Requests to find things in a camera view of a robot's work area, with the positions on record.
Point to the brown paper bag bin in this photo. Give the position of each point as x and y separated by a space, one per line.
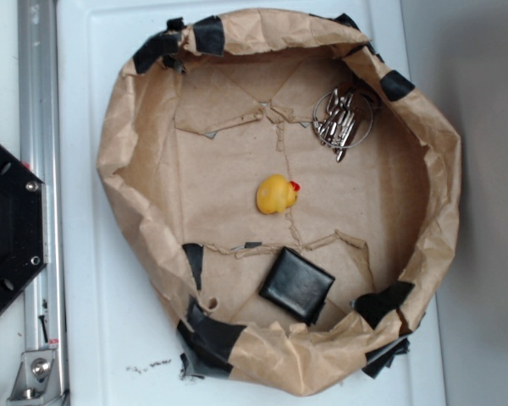
200 116

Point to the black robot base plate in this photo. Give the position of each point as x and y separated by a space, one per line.
21 228

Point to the yellow rubber duck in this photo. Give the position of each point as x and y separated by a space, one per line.
276 193

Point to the aluminium extrusion rail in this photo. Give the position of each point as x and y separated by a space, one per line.
44 297

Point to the silver keys on wire ring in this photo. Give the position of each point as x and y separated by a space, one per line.
344 117

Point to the black square leather wallet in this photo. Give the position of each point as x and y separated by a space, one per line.
297 286

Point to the silver corner bracket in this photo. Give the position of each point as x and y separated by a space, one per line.
37 380

